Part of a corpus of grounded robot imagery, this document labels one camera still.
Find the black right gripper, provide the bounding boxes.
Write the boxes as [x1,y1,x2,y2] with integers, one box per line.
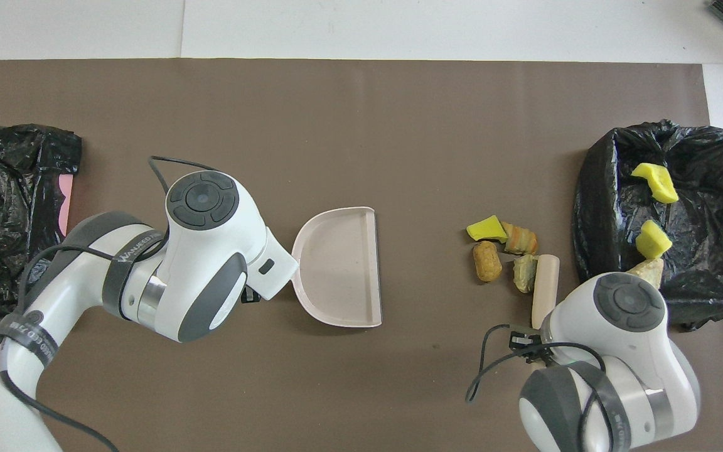
[509,330,554,366]

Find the beige hand brush black bristles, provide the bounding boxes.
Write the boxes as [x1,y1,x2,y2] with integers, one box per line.
[531,254,560,330]

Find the pale bread piece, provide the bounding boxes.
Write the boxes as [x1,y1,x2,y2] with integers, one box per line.
[513,254,538,294]

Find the beige plastic dustpan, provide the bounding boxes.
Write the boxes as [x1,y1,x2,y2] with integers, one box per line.
[291,207,383,328]

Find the brown oval bread roll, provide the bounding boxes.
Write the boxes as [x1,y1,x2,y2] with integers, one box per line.
[473,242,502,283]

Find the orange striped croissant piece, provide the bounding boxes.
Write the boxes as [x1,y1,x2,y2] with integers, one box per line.
[501,222,539,255]

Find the small yellow sponge wedge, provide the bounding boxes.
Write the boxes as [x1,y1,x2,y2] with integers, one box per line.
[466,215,508,243]

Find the yellow sponge with green side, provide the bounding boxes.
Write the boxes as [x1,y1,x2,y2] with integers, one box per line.
[636,220,673,259]

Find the notched yellow sponge piece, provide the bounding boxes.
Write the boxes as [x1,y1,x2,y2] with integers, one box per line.
[631,163,680,204]

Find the black plastic trash bag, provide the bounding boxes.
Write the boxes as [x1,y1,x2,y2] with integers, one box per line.
[0,124,83,315]
[573,119,723,332]

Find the pink bin under bag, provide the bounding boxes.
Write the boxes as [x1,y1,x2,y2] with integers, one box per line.
[58,175,75,238]

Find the brown table mat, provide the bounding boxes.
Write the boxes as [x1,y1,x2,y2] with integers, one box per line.
[0,58,723,452]

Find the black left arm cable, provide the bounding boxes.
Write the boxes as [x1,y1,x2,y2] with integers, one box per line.
[0,155,219,452]

